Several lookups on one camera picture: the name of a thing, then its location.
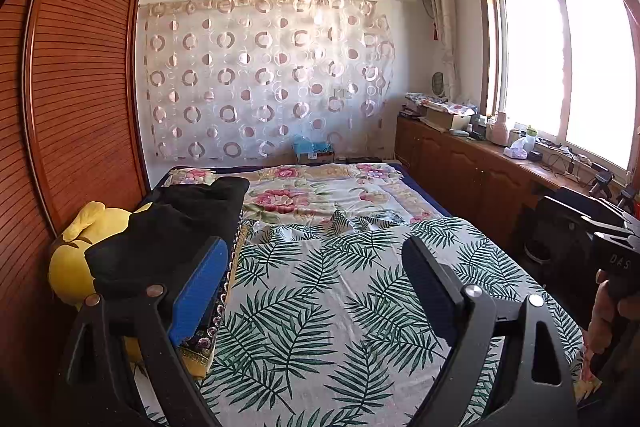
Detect patterned yellow-edged blanket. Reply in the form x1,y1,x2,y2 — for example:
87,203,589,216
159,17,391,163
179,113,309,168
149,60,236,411
177,219,253,380

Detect blue plastic bag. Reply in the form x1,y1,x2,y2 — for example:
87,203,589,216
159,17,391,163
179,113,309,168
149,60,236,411
292,135,333,152

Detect long cardboard box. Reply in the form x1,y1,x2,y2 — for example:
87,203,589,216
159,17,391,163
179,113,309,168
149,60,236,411
425,107,471,130

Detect beige patterned window curtain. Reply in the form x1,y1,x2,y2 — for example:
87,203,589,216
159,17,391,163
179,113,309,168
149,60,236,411
425,0,461,100

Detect pink jug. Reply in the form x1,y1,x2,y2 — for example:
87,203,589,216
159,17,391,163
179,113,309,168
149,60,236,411
487,111,510,145

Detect wooden slatted wardrobe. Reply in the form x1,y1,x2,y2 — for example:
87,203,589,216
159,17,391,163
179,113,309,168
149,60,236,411
0,0,151,427

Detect black tripod mount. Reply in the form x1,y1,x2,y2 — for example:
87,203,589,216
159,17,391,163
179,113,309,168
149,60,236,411
589,172,616,200
617,188,640,212

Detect wooden framed window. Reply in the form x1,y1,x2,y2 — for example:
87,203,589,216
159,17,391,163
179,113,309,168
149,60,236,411
475,0,640,188

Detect black printed t-shirt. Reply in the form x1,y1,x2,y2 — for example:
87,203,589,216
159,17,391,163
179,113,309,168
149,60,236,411
84,177,251,298

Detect leaf print bed sheet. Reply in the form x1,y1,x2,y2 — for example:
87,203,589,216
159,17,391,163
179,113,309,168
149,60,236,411
135,216,601,427

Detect person's right hand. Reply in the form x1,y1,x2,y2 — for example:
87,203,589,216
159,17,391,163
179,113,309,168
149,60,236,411
582,269,640,378

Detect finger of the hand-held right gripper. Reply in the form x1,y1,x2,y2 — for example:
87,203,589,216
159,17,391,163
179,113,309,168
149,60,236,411
555,187,640,233
536,196,601,270

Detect yellow plush toy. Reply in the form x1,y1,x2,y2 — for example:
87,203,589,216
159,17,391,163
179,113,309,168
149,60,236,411
48,201,153,363

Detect floral cloth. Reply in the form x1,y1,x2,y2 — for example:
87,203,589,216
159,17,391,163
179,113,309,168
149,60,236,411
405,93,476,114

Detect wooden cabinet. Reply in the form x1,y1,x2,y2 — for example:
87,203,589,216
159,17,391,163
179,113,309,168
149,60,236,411
395,114,636,265

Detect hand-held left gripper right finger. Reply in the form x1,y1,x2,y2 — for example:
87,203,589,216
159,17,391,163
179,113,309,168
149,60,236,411
401,233,580,427

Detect white tissue pack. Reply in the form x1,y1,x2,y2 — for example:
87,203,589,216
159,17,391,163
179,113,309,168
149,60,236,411
502,137,530,159

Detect small cardboard box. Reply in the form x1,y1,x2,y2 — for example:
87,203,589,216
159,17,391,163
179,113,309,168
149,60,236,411
299,148,335,164

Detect sheer circle-patterned curtain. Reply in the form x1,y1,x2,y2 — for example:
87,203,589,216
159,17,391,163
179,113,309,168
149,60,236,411
137,0,396,162

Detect tangled black cables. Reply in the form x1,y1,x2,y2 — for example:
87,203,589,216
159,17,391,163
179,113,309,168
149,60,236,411
542,142,596,175

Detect floral quilt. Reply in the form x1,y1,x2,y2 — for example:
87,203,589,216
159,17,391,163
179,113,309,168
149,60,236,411
162,163,448,238

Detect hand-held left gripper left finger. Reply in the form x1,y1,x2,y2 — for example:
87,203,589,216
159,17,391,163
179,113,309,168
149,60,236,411
52,234,230,427

